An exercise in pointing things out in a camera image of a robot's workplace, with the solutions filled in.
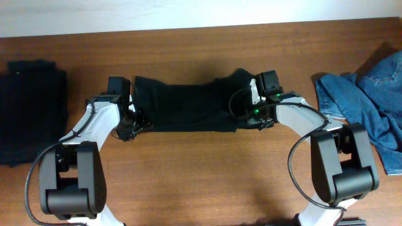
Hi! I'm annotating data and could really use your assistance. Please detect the blue denim jeans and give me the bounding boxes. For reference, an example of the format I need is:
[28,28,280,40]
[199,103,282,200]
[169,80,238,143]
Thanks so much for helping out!
[315,51,401,175]

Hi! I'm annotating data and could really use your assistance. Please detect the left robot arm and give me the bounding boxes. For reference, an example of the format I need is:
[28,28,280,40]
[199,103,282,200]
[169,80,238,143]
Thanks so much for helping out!
[38,77,146,225]

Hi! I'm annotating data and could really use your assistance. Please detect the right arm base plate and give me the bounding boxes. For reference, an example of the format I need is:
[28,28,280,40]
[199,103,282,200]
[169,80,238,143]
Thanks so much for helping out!
[337,219,367,226]

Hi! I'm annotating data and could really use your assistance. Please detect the black fabric storage container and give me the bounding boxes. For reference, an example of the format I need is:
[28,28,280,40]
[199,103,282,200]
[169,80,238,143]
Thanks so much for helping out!
[1,60,68,166]

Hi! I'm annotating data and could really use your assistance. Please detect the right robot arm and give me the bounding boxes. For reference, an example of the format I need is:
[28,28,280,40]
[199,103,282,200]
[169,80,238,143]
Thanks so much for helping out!
[243,70,379,226]

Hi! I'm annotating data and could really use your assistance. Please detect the black t-shirt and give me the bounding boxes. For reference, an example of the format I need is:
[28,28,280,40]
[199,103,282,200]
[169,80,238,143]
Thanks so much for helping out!
[133,68,254,132]

